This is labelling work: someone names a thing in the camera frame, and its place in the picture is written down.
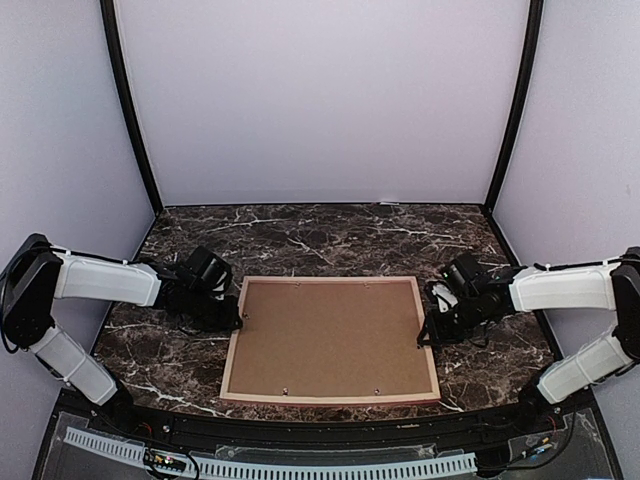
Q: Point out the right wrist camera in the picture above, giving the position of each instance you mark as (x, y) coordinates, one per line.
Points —
(440, 296)

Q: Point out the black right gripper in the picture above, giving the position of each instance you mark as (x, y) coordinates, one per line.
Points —
(446, 336)

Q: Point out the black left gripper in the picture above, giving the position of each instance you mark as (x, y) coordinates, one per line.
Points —
(228, 320)

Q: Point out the left black corner post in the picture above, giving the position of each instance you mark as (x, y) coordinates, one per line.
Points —
(119, 71)

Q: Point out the right black corner post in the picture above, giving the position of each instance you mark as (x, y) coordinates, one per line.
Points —
(526, 64)

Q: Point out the brown cardboard backing board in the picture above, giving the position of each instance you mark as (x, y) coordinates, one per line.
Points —
(330, 335)

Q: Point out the white slotted cable duct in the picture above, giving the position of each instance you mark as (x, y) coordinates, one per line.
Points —
(195, 466)

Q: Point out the black front table rail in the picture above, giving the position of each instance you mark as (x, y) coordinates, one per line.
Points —
(326, 427)

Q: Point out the black corner post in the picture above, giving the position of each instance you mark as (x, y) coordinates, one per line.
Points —
(119, 71)
(526, 64)

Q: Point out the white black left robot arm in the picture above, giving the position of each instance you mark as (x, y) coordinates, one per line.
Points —
(43, 279)

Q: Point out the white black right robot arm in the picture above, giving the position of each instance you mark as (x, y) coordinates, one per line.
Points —
(468, 297)

